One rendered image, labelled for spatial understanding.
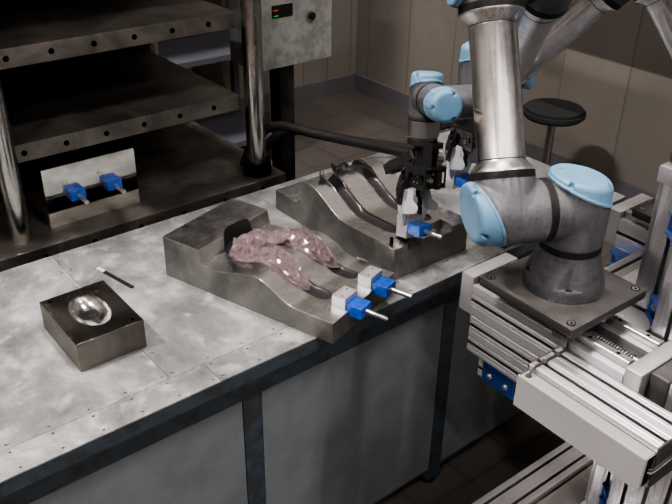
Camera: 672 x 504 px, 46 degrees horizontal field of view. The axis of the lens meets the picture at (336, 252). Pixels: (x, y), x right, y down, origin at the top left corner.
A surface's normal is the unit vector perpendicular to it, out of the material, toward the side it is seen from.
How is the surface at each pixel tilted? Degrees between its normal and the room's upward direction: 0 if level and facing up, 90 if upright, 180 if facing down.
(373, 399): 90
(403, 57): 90
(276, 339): 0
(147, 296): 0
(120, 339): 90
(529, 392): 90
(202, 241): 0
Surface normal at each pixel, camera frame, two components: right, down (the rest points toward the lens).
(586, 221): 0.19, 0.49
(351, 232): -0.78, 0.30
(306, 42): 0.62, 0.40
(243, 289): -0.56, 0.41
